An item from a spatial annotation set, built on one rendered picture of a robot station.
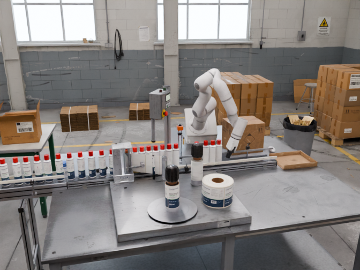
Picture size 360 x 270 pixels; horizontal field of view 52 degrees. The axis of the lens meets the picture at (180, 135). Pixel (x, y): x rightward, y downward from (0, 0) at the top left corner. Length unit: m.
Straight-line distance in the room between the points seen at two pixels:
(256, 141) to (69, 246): 1.83
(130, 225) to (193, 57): 6.23
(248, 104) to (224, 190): 3.96
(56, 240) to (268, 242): 1.76
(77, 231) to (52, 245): 0.17
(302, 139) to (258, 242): 2.16
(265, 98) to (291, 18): 2.86
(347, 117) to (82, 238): 4.76
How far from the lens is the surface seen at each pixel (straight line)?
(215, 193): 2.31
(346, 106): 6.09
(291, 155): 3.39
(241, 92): 6.09
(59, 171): 2.78
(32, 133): 3.95
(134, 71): 8.04
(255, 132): 3.25
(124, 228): 2.19
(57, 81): 8.21
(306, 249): 3.28
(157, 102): 2.69
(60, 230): 2.35
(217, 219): 2.25
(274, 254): 3.17
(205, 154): 2.89
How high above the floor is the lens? 2.07
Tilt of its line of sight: 19 degrees down
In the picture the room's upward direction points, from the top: straight up
